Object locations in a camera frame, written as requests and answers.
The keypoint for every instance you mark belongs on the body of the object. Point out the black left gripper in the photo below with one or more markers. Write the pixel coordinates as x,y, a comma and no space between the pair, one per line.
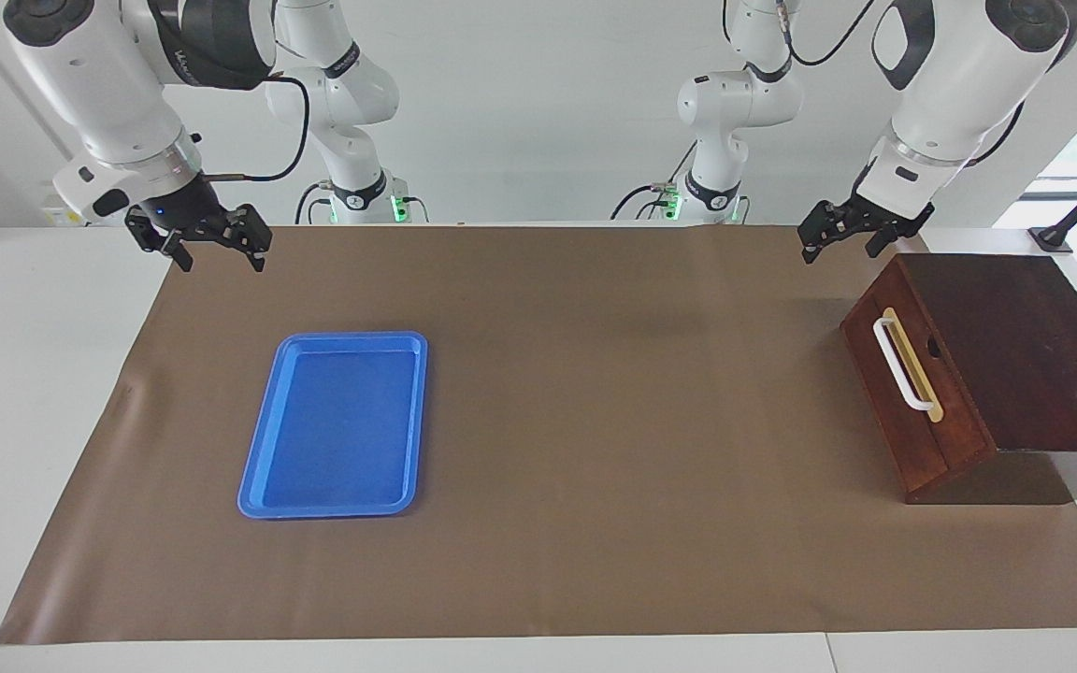
875,215

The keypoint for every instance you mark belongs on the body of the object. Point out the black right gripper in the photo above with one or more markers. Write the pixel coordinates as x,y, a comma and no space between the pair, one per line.
188,206

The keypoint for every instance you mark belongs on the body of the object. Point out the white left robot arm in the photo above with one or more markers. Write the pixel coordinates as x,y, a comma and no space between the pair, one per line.
959,84

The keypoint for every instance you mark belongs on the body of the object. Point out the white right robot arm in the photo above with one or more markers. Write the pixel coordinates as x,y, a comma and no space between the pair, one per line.
99,84

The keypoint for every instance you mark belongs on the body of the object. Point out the dark wooden drawer cabinet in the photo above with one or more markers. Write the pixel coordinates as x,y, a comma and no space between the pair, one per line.
1025,346

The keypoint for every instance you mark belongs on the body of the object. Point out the blue plastic tray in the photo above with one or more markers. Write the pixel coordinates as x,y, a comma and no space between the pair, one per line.
333,439

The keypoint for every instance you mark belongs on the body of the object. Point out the brown table mat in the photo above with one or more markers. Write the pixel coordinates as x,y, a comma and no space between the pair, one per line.
595,467

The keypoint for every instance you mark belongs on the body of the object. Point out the white wall socket box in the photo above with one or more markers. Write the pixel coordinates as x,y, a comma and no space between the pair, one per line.
57,217

